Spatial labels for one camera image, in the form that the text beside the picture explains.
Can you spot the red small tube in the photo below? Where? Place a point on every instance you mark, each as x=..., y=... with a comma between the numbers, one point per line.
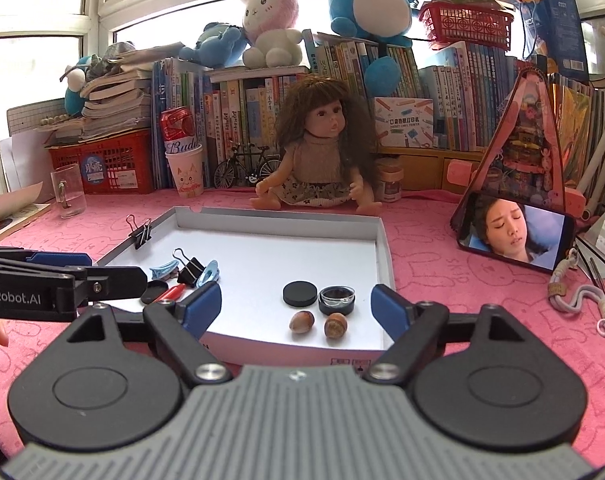
x=173, y=293

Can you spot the white cardboard box tray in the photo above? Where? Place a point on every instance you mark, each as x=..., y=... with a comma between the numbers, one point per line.
x=258, y=253

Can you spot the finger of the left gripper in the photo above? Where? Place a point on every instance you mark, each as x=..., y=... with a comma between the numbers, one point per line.
x=47, y=258
x=105, y=283

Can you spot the pink white bunny plush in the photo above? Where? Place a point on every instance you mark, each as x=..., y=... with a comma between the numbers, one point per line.
x=269, y=28

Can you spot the small brown-lid jar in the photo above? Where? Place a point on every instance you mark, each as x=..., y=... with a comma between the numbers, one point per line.
x=390, y=186

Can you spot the small blue plush toy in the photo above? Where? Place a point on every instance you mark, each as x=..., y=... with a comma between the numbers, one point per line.
x=219, y=45

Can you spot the black round lid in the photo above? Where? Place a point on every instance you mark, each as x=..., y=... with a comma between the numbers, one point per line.
x=154, y=289

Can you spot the blue clip left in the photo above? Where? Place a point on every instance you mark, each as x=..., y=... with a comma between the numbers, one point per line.
x=165, y=271

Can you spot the black round disc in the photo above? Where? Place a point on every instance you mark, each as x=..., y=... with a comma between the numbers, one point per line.
x=300, y=294

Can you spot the long-haired doll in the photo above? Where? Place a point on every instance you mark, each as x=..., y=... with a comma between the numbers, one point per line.
x=326, y=140

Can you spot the coloured pencil box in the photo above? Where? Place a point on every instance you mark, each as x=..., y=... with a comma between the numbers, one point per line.
x=404, y=122

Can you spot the dark brown acorn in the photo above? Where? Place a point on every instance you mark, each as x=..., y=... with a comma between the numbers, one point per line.
x=335, y=326

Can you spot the black binder clip on edge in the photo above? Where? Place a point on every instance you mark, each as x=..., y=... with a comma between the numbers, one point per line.
x=140, y=234

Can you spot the white cat paper cup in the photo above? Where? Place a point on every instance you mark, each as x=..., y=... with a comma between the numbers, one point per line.
x=187, y=171

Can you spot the stack of books on crate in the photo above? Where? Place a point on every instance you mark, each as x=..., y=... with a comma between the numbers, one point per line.
x=103, y=97

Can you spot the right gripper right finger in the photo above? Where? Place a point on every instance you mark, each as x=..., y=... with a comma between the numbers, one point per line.
x=420, y=333

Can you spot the blue white plush toy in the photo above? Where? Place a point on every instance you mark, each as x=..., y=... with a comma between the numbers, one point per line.
x=382, y=21

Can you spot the blue cardboard box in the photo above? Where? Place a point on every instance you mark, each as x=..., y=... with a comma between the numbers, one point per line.
x=552, y=28

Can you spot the black binder clip in tray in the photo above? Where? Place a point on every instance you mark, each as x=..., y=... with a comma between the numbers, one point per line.
x=191, y=269

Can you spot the pink bunny-print table cloth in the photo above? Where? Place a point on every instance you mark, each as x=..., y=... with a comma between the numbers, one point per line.
x=427, y=264

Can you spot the clear acrylic block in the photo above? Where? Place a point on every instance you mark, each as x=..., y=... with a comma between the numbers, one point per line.
x=68, y=190

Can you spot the red plastic crate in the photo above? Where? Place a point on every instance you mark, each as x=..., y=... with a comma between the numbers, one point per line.
x=111, y=165

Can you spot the blue clip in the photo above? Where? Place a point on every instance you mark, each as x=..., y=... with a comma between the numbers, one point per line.
x=165, y=271
x=210, y=274

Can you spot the light brown acorn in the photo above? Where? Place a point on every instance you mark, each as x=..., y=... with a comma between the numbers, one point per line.
x=302, y=322

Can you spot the pink triangular miniature house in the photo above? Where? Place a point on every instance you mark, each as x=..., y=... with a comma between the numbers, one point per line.
x=523, y=161

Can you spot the blue clip right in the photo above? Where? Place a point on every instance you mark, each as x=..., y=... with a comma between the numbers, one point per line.
x=210, y=274

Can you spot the red white beer can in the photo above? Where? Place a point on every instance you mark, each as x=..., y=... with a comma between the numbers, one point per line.
x=177, y=123

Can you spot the miniature black bicycle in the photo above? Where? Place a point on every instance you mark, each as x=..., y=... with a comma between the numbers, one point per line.
x=247, y=165

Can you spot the red basket on books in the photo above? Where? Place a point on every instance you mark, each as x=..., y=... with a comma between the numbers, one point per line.
x=447, y=23

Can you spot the smartphone playing video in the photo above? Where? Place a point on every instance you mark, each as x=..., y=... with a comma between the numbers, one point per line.
x=515, y=232

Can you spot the black glass-top jar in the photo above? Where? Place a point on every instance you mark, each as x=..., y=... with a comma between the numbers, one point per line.
x=337, y=299

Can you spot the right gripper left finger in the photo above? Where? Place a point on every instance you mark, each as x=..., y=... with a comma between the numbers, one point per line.
x=157, y=346

